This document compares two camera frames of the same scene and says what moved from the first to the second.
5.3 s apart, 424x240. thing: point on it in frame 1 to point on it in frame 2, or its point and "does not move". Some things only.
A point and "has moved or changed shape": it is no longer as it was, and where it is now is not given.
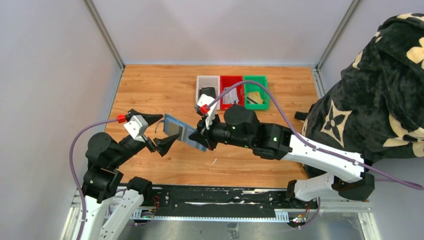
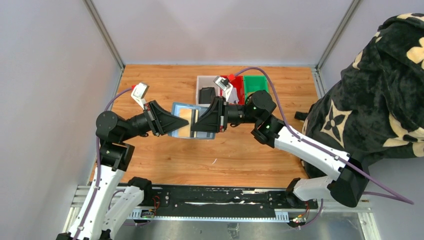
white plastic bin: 208,81 does not move
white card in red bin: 231,97 does not move
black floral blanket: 378,110 does not move
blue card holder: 173,125 has moved or changed shape
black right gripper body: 207,133 to 221,115
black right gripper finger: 197,136 to 209,121
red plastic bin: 225,81 does not move
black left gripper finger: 150,118 to 166,121
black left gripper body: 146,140 to 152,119
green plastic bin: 255,97 does not move
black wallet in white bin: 210,91 does not move
